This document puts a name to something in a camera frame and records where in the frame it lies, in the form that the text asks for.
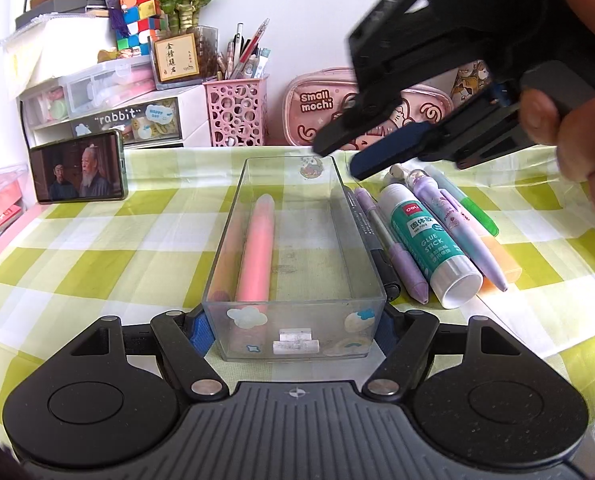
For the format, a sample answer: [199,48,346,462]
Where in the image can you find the pink perforated pen holder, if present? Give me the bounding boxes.
[204,76,270,147]

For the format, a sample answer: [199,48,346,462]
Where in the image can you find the purple cartoon pen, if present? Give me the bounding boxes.
[408,167,509,294]

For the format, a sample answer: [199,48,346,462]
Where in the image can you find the green white checked tablecloth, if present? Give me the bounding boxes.
[0,144,595,480]

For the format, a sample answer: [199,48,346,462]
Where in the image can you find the black marker pen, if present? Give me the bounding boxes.
[346,186,403,304]

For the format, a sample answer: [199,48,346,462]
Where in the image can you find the colourful puzzle cubes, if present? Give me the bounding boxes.
[114,0,172,57]

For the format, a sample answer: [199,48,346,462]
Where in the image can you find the smartphone with green case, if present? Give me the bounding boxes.
[30,129,129,206]

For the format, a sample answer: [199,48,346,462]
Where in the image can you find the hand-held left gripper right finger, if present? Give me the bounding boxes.
[361,307,521,401]

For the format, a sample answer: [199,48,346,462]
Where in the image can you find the flat black box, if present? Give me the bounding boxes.
[15,0,114,29]

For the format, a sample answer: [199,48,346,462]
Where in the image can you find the clear plastic folder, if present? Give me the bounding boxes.
[0,24,46,98]

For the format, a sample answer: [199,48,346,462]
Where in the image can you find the pink cartoon pencil case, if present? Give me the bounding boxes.
[282,66,454,152]

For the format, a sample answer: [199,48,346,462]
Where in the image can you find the stack of pink books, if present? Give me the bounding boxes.
[0,162,34,263]

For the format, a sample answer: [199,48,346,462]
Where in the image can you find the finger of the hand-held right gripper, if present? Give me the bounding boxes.
[311,102,394,157]
[350,94,509,181]

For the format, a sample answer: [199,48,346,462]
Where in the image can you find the orange highlighter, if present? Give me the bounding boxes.
[470,232,523,295]

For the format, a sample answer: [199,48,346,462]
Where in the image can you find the clear plastic storage box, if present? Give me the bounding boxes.
[16,55,154,127]

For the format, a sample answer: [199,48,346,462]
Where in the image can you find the clear glass vase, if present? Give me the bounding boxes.
[150,25,219,87]

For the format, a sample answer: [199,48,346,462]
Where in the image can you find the green highlighter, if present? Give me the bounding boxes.
[424,164,500,239]

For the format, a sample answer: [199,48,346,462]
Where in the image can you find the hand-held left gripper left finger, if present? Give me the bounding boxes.
[70,309,230,401]

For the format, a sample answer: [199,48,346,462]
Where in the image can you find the calligraphy sign card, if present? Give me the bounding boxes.
[151,32,201,84]

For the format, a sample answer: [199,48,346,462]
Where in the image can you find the cartoon cat book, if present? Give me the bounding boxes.
[450,58,494,107]

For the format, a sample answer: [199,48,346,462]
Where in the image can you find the pink highlighter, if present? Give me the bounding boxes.
[234,194,277,307]

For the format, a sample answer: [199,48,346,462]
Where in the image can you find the white green glue stick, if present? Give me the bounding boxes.
[376,182,483,310]

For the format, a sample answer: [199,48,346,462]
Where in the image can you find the small golden figurine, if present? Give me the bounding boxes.
[96,47,134,64]

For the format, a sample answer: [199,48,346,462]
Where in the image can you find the plain purple pen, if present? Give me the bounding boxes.
[353,187,429,306]

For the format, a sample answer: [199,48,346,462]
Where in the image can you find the white drawer organizer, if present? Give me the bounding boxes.
[20,81,212,149]

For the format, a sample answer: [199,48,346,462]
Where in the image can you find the bunch of pens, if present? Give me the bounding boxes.
[216,17,272,82]

